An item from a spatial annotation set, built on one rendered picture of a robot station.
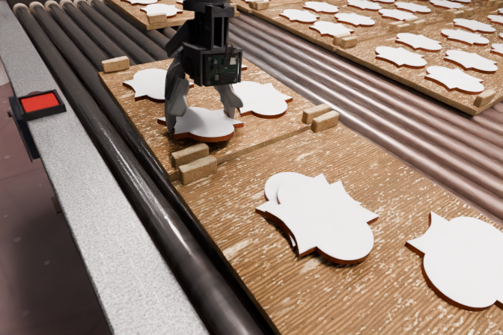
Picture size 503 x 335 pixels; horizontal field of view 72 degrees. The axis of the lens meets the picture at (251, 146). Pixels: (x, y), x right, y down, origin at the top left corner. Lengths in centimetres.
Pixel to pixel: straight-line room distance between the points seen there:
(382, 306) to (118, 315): 29
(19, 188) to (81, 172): 152
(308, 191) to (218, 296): 19
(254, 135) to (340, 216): 23
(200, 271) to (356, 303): 18
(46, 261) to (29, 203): 39
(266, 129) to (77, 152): 33
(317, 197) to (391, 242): 11
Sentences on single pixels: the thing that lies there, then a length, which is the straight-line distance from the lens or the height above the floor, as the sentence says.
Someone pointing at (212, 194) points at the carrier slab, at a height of 94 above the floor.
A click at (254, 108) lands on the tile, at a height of 95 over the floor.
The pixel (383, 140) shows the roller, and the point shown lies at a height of 91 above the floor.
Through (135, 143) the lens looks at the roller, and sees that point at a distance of 66.
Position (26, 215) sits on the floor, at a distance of 197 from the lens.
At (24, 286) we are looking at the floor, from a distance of 170.
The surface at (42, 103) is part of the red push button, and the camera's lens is 80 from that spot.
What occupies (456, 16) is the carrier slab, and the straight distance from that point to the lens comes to 160.
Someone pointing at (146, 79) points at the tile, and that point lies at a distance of 80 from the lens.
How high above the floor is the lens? 129
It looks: 37 degrees down
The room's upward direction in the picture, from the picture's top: 4 degrees clockwise
